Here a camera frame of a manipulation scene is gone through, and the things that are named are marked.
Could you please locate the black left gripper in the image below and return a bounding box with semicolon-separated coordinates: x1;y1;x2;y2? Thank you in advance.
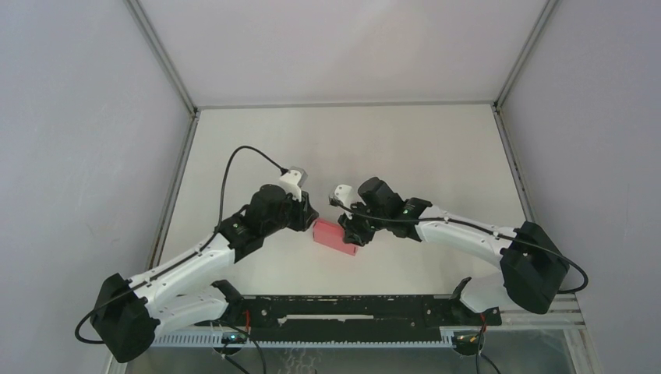
262;188;318;236

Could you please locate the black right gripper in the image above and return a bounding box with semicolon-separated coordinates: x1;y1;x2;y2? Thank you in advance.
338;199;388;247

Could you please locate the pink cardboard box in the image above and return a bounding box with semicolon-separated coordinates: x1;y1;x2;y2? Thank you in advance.
312;219;358;256

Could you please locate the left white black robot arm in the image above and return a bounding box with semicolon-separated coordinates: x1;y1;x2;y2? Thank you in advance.
89;185;318;363

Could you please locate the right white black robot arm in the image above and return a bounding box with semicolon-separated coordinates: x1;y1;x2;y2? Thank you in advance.
329;177;570;324

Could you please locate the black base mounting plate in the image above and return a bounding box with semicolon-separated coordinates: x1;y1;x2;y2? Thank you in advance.
214;295;502;344

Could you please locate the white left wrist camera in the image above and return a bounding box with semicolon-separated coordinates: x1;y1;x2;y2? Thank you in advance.
278;167;307;202

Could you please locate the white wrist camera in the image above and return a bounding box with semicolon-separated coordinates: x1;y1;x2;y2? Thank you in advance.
278;167;307;202
329;184;359;209

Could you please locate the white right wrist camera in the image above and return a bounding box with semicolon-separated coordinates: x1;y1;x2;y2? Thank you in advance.
329;184;359;209

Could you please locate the white slotted cable duct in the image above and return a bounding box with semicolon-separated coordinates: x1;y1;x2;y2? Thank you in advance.
151;330;456;348

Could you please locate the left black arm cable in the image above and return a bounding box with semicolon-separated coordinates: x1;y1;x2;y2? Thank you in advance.
74;145;289;345

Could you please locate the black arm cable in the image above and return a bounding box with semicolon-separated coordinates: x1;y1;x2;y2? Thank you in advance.
74;145;289;345
330;198;590;295

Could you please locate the aluminium front frame rail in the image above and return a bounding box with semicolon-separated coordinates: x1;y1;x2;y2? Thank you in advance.
115;294;586;331

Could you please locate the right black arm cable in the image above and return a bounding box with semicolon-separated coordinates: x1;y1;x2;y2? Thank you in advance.
330;198;590;295

